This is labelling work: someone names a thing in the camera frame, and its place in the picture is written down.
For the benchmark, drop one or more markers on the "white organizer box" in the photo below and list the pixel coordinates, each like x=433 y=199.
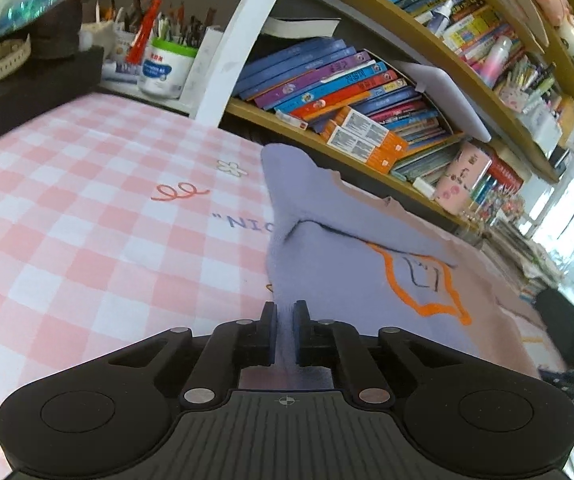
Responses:
x=549 y=127

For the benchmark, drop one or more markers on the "row of upright colourful books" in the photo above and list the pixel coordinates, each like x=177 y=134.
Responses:
x=467 y=25

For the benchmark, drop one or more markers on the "wooden bookshelf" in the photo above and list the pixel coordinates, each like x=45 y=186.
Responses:
x=262 y=112

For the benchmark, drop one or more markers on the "bunch of pens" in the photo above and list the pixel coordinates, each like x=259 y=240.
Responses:
x=177 y=27

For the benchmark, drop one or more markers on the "stack of papers and notebooks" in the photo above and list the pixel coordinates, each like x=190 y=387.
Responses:
x=527 y=255

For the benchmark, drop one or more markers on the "thick black cover book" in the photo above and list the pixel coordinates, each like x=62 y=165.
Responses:
x=302 y=27

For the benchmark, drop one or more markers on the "red white pen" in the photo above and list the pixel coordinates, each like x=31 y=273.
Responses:
x=142 y=40

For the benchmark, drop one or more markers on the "pink sticker tumbler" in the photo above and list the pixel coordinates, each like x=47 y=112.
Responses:
x=459 y=180

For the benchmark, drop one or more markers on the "black box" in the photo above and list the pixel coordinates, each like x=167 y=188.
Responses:
x=27 y=95

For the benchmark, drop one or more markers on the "orange white box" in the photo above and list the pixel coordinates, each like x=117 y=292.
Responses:
x=357 y=147
x=372 y=127

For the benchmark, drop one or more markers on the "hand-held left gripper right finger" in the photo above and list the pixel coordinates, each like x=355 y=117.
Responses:
x=299 y=335

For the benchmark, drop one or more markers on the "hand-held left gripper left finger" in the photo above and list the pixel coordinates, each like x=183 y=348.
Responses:
x=269 y=335

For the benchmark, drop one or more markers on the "pink checkered cartoon desk mat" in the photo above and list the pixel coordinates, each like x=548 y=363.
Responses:
x=92 y=210

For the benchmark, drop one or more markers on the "white spray bottle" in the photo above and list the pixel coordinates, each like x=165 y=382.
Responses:
x=439 y=20

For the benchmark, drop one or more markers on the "white charger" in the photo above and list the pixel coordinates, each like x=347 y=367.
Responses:
x=423 y=185

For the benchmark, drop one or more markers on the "clear organizer with tubes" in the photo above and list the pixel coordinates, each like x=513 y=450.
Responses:
x=527 y=85

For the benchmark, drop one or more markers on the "red hardcover book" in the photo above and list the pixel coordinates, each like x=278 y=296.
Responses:
x=507 y=175

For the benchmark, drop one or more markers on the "row of leaning colourful books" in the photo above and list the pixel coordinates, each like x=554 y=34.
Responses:
x=307 y=75

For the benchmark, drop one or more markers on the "white jar with blue label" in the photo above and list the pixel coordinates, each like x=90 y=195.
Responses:
x=164 y=72

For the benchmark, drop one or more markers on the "purple knit sweater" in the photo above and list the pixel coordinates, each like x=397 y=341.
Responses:
x=342 y=270

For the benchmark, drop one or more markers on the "brown plush cloth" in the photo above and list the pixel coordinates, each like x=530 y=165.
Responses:
x=59 y=25

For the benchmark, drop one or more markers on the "white flat box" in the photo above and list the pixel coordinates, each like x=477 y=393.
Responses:
x=202 y=70

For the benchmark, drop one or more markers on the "pink gradient bottle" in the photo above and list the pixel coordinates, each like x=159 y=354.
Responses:
x=497 y=60

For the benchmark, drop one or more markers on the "colourful bead bouquet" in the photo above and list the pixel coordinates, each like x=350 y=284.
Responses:
x=497 y=210

